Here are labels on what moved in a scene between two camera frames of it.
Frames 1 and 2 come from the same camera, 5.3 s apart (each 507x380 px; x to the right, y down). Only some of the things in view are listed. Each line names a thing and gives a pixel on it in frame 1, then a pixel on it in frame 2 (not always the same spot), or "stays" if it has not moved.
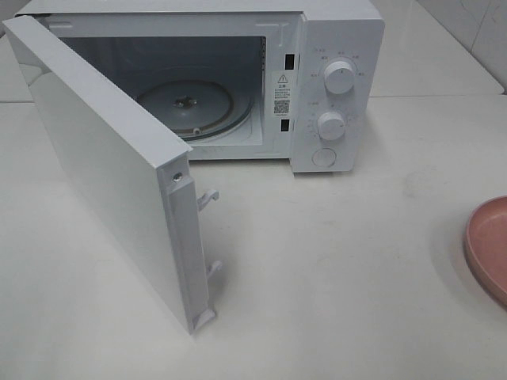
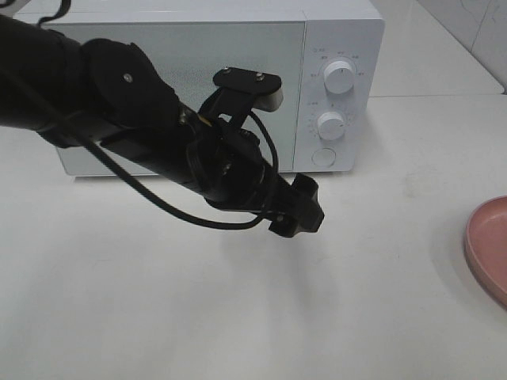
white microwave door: [146, 172] -> [184, 56]
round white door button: [323, 157] stays
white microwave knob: [330, 126] stays
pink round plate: [486, 248] stays
